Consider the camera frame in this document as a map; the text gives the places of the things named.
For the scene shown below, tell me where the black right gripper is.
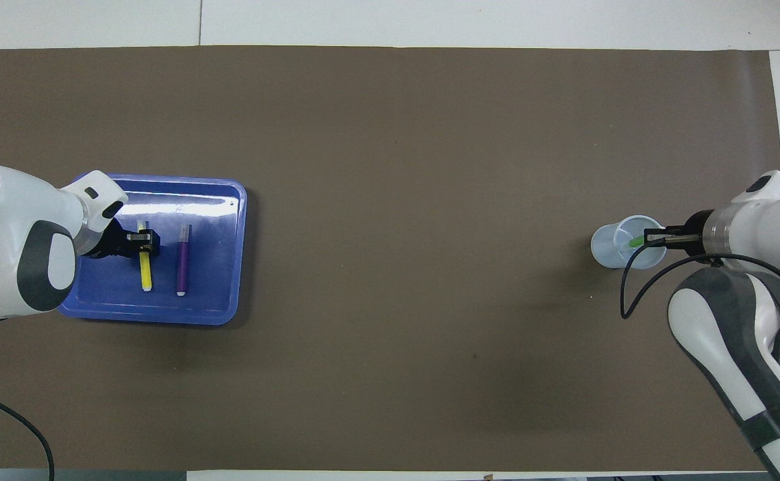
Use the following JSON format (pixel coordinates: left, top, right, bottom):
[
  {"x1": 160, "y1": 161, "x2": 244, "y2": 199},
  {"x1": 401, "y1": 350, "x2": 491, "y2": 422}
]
[{"x1": 644, "y1": 210, "x2": 715, "y2": 258}]

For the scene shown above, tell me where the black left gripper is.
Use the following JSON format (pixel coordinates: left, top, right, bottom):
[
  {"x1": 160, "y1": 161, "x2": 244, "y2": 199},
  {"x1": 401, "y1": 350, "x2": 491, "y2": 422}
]
[{"x1": 89, "y1": 220, "x2": 162, "y2": 260}]

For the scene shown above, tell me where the yellow marker pen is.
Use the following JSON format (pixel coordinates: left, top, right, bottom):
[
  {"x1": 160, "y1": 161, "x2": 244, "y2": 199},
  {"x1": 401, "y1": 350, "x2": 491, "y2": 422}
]
[{"x1": 136, "y1": 220, "x2": 154, "y2": 293}]

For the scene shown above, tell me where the purple marker pen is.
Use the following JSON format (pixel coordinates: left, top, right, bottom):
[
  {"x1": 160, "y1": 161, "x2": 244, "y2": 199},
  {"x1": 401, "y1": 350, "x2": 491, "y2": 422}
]
[{"x1": 176, "y1": 224, "x2": 192, "y2": 297}]

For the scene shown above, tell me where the clear plastic cup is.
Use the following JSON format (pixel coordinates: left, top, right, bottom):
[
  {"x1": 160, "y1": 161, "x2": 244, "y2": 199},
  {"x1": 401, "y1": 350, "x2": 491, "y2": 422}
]
[{"x1": 590, "y1": 214, "x2": 668, "y2": 269}]

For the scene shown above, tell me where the blue plastic tray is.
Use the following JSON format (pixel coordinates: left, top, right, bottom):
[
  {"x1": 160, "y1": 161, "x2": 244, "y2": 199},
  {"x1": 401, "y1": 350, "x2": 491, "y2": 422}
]
[{"x1": 56, "y1": 173, "x2": 248, "y2": 326}]

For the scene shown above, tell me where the brown table mat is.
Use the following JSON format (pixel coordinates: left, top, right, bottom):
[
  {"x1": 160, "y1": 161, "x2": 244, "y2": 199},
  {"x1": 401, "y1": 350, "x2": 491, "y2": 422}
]
[{"x1": 0, "y1": 45, "x2": 780, "y2": 472}]

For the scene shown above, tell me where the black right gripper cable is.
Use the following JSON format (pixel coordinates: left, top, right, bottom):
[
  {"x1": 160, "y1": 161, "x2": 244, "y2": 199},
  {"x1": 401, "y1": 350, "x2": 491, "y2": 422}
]
[{"x1": 620, "y1": 244, "x2": 780, "y2": 320}]

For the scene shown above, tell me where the thin black loose cable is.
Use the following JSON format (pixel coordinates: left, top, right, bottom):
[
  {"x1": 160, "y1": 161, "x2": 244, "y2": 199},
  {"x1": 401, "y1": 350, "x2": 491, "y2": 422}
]
[{"x1": 0, "y1": 387, "x2": 55, "y2": 481}]

